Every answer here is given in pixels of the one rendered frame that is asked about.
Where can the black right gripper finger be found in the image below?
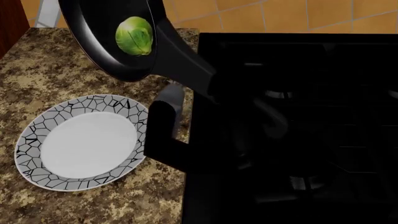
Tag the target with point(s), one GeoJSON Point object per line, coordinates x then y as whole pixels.
{"type": "Point", "coordinates": [160, 130]}
{"type": "Point", "coordinates": [222, 88]}

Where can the green brussels sprout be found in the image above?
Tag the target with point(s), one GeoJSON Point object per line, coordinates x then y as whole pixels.
{"type": "Point", "coordinates": [133, 35]}

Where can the black frying pan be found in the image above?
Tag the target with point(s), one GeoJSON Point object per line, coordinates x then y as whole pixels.
{"type": "Point", "coordinates": [93, 35]}

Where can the white plate with crackle rim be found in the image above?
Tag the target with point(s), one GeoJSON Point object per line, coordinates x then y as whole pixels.
{"type": "Point", "coordinates": [87, 144]}

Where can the black gas stove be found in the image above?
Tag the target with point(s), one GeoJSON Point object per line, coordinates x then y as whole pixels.
{"type": "Point", "coordinates": [326, 70]}

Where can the white furniture leg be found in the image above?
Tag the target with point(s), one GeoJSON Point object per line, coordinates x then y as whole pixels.
{"type": "Point", "coordinates": [46, 14]}

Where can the brown wooden cabinet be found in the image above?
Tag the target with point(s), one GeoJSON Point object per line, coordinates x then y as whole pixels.
{"type": "Point", "coordinates": [11, 23]}

